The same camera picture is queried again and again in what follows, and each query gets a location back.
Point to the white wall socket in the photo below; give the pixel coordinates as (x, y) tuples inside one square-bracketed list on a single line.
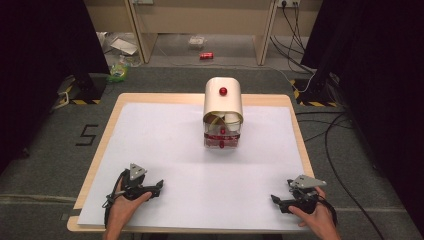
[(288, 3)]

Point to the red drink can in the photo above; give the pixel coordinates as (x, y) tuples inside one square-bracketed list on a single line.
[(206, 55)]

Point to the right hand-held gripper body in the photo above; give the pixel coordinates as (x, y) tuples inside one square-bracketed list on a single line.
[(306, 200)]

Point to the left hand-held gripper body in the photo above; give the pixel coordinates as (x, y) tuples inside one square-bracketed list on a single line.
[(133, 188)]

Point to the beige wooden desk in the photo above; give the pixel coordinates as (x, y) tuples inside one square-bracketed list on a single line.
[(200, 16)]

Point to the white roll-top storage box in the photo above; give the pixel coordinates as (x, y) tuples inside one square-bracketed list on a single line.
[(221, 101)]

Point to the black stand base striped tape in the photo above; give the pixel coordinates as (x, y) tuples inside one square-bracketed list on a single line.
[(315, 91), (87, 89)]

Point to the clear plastic container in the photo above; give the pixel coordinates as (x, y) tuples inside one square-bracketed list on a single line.
[(197, 42)]

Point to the black curtain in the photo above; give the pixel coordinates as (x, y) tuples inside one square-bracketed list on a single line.
[(40, 66), (380, 83)]

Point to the person's left hand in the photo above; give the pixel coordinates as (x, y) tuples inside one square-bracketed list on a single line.
[(123, 210)]

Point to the white paper sheet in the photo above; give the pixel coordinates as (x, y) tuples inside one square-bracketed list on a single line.
[(166, 150)]

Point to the row of red sachets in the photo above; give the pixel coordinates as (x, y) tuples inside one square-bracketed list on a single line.
[(230, 140)]

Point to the person's right hand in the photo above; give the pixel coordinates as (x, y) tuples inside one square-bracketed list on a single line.
[(320, 221)]

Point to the white cup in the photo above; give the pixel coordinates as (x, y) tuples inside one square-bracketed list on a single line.
[(233, 120)]

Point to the green plastic bag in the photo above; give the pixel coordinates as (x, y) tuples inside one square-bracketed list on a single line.
[(118, 72)]

